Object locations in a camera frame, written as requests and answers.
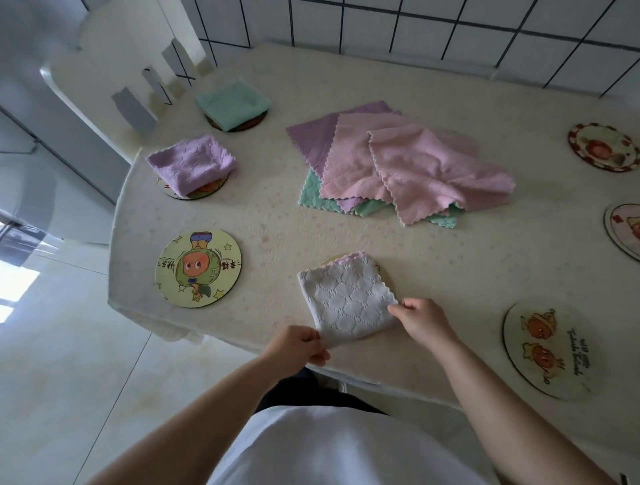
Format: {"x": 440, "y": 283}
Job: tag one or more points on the person's right hand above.
{"x": 425, "y": 322}

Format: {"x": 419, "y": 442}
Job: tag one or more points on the person's left hand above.
{"x": 297, "y": 350}

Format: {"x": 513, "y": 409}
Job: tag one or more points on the cream strip cartoon coaster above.
{"x": 384, "y": 277}

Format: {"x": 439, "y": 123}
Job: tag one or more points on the grey cloth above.
{"x": 345, "y": 300}

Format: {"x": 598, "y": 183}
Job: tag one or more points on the two peach figures coaster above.
{"x": 550, "y": 350}

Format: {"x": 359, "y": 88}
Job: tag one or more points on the green character round coaster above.
{"x": 197, "y": 269}

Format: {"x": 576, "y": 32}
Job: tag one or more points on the have a nice day coaster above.
{"x": 212, "y": 187}

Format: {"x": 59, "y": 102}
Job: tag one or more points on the white cartoon coaster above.
{"x": 625, "y": 232}

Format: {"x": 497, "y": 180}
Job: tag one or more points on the brown cartoon coaster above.
{"x": 255, "y": 122}

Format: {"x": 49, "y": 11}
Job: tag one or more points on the red rimmed small coaster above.
{"x": 602, "y": 147}

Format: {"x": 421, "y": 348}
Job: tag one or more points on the person's right forearm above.
{"x": 515, "y": 419}

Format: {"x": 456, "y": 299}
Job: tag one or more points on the person's left forearm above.
{"x": 200, "y": 429}

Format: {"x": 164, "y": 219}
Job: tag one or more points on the person's black trousers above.
{"x": 290, "y": 389}

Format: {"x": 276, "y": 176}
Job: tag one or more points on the person's white shirt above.
{"x": 350, "y": 449}

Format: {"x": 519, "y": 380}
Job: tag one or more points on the cream speckled tablecloth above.
{"x": 525, "y": 250}

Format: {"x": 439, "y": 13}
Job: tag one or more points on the white cabinet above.
{"x": 30, "y": 150}

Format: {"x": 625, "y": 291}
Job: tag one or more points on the white slatted chair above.
{"x": 125, "y": 40}

